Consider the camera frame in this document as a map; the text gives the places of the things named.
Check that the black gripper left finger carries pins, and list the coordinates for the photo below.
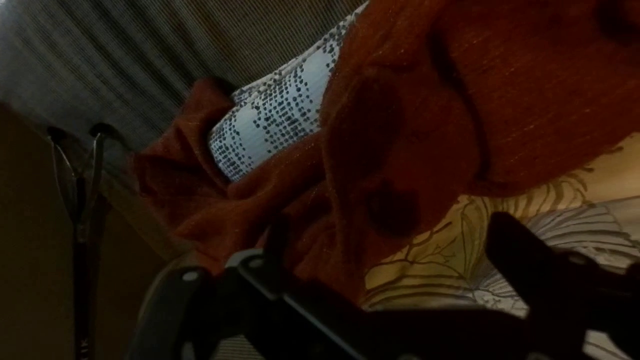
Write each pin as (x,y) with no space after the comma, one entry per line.
(193,314)

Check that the white black-dotted pillow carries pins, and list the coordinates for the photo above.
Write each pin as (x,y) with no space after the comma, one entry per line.
(281,109)

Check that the red-orange towel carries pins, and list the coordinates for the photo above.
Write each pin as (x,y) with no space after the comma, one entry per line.
(431,101)

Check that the black tripod stand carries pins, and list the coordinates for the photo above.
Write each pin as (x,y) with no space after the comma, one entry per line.
(79,179)

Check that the white shell embroidered pillow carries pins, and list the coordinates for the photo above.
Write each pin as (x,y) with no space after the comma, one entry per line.
(440,297)

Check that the olive green sofa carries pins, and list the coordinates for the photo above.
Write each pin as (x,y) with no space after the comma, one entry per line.
(131,62)

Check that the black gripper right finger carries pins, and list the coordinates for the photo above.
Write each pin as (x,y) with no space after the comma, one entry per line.
(567,292)

